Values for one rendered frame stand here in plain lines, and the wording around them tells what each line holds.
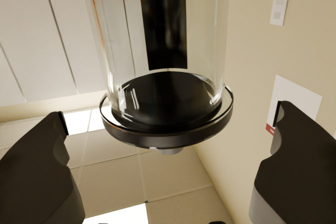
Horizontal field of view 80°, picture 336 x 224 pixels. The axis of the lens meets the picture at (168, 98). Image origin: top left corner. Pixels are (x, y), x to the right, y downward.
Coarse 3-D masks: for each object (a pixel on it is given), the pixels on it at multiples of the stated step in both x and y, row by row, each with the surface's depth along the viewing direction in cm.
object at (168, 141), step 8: (224, 120) 14; (112, 128) 14; (208, 128) 13; (216, 128) 13; (120, 136) 13; (128, 136) 13; (136, 136) 13; (144, 136) 12; (168, 136) 12; (176, 136) 12; (184, 136) 12; (192, 136) 12; (200, 136) 13; (208, 136) 13; (136, 144) 13; (144, 144) 13; (152, 144) 13; (160, 144) 12; (168, 144) 12; (176, 144) 12
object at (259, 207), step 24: (288, 120) 9; (312, 120) 9; (288, 144) 8; (312, 144) 8; (264, 168) 7; (288, 168) 7; (312, 168) 7; (264, 192) 6; (288, 192) 6; (312, 192) 6; (264, 216) 6; (288, 216) 5; (312, 216) 5
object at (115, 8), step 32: (96, 0) 10; (128, 0) 10; (160, 0) 9; (192, 0) 10; (224, 0) 11; (96, 32) 12; (128, 32) 10; (160, 32) 10; (192, 32) 10; (224, 32) 12; (128, 64) 11; (160, 64) 11; (192, 64) 11; (224, 64) 14; (128, 96) 12; (160, 96) 12; (192, 96) 12; (224, 96) 15; (128, 128) 13; (160, 128) 12; (192, 128) 12
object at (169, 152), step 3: (159, 150) 18; (162, 150) 18; (165, 150) 18; (168, 150) 18; (171, 150) 18; (174, 150) 18; (177, 150) 18; (180, 150) 18; (162, 153) 18; (165, 153) 18; (168, 153) 18; (171, 153) 18; (174, 153) 18
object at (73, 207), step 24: (48, 120) 11; (24, 144) 9; (48, 144) 9; (0, 168) 8; (24, 168) 8; (48, 168) 8; (0, 192) 7; (24, 192) 7; (48, 192) 7; (72, 192) 7; (0, 216) 6; (24, 216) 6; (48, 216) 6; (72, 216) 7
